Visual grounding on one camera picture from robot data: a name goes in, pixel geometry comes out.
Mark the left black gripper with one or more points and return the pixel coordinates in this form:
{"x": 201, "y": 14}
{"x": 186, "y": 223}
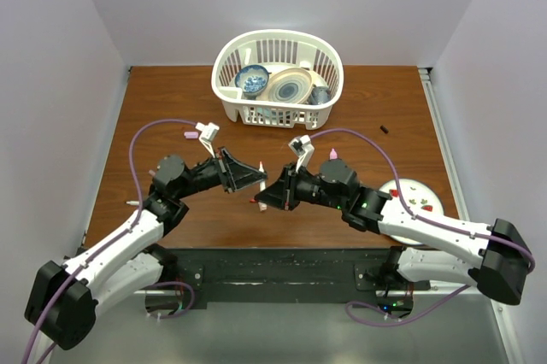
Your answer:
{"x": 238, "y": 175}

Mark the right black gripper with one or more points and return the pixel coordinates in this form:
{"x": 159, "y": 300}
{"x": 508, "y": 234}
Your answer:
{"x": 285, "y": 185}

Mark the white pink pen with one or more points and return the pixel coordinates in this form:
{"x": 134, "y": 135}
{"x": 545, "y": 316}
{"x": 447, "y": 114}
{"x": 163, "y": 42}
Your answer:
{"x": 262, "y": 183}

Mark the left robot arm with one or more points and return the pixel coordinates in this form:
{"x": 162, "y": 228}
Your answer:
{"x": 67, "y": 297}

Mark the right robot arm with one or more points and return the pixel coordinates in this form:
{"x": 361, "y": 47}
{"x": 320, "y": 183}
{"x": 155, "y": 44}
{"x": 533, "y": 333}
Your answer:
{"x": 491, "y": 258}

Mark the purple eraser cap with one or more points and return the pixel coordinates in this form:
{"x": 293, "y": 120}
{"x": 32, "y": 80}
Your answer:
{"x": 191, "y": 135}

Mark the blue patterned bowl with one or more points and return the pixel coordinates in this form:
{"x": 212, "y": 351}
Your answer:
{"x": 252, "y": 80}

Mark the dark blue cup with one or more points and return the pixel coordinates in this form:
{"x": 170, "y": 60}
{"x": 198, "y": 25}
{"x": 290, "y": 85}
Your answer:
{"x": 319, "y": 95}

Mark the beige blue plate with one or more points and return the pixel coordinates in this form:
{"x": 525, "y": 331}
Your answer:
{"x": 291, "y": 85}

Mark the white plastic basket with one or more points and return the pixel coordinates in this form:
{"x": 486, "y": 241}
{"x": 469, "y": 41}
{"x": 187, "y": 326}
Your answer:
{"x": 276, "y": 50}

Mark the watermelon pattern plate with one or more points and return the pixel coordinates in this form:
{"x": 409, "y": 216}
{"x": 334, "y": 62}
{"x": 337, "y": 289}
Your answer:
{"x": 415, "y": 193}

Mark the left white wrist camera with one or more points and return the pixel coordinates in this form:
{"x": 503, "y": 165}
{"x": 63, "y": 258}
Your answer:
{"x": 206, "y": 135}

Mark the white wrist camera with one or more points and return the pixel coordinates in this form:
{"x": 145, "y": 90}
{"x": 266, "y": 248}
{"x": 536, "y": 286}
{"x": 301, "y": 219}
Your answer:
{"x": 206, "y": 135}
{"x": 303, "y": 148}

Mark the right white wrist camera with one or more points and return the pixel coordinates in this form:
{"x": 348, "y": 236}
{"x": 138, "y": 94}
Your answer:
{"x": 303, "y": 148}

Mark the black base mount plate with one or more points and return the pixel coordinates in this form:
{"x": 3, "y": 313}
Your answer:
{"x": 261, "y": 275}

